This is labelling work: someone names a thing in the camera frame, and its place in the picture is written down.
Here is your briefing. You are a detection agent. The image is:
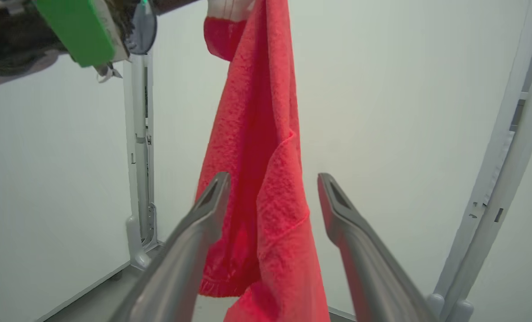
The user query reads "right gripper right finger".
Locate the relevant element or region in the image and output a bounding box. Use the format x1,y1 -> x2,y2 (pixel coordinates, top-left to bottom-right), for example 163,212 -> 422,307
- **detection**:
317,174 -> 441,322

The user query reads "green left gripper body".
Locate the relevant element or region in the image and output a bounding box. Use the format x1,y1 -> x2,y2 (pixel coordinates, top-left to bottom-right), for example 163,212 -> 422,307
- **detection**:
33,0 -> 158,84

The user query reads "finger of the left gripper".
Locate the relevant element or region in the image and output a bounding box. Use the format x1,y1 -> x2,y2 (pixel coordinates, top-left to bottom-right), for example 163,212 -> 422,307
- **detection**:
152,0 -> 202,15

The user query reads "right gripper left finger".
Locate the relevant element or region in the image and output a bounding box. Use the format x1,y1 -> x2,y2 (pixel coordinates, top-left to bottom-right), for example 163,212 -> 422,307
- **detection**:
110,172 -> 232,322

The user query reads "red garment with white trim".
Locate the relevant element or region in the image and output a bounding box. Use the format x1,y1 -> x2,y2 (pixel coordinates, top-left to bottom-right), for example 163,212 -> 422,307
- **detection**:
196,0 -> 331,322

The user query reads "grey partition post single foot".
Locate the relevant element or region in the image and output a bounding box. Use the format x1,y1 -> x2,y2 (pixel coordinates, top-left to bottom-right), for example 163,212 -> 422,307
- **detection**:
123,53 -> 165,271

